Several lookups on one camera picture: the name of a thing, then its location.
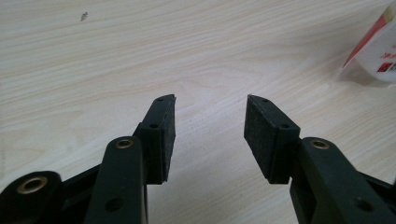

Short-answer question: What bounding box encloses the clear refill pouch red print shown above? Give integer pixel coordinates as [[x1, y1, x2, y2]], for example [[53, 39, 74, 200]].
[[340, 1, 396, 83]]

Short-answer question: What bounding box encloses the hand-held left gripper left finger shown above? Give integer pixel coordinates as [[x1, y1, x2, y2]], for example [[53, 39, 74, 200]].
[[83, 93, 177, 224]]

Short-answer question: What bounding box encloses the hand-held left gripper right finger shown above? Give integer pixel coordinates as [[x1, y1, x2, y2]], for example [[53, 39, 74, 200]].
[[243, 93, 396, 224]]

